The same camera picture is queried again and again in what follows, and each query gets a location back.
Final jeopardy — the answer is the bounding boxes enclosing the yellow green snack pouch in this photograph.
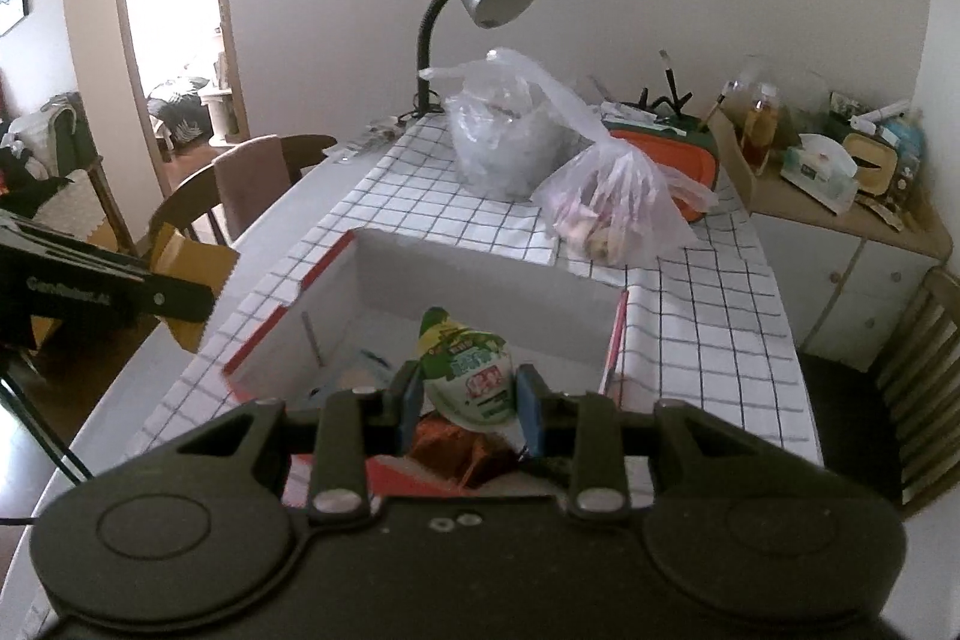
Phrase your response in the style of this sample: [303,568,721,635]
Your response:
[416,307,516,432]

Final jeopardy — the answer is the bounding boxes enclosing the mustard yellow snack packet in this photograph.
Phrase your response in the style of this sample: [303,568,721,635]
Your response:
[149,224,239,354]

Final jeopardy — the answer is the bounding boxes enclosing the red snack bag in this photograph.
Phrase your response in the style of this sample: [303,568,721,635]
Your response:
[409,413,519,489]

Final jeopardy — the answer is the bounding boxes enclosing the red cardboard box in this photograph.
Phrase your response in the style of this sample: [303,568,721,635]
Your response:
[221,226,632,513]

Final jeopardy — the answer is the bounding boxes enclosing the white grid tablecloth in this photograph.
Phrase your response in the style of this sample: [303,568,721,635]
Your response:
[132,120,820,461]

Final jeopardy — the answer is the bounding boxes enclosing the pinkish plastic bag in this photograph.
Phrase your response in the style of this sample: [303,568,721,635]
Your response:
[530,138,718,266]

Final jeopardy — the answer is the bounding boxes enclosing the wooden chair brown cushion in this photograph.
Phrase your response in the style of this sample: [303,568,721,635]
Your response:
[148,135,337,247]

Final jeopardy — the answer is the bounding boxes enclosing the orange tray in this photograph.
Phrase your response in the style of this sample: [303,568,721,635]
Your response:
[608,124,719,190]

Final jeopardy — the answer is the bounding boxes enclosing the white wooden side cabinet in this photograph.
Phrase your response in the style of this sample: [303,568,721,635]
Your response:
[709,113,953,370]

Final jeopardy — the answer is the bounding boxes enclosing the clear plastic bag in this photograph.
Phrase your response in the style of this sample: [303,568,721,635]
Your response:
[418,47,608,202]

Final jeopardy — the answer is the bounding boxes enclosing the wooden chair at right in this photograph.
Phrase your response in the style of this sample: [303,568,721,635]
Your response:
[797,266,960,522]

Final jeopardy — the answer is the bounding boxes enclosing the amber bottle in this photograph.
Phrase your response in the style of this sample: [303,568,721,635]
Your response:
[740,83,781,175]

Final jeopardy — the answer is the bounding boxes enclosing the tissue box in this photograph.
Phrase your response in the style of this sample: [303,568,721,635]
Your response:
[779,133,859,216]

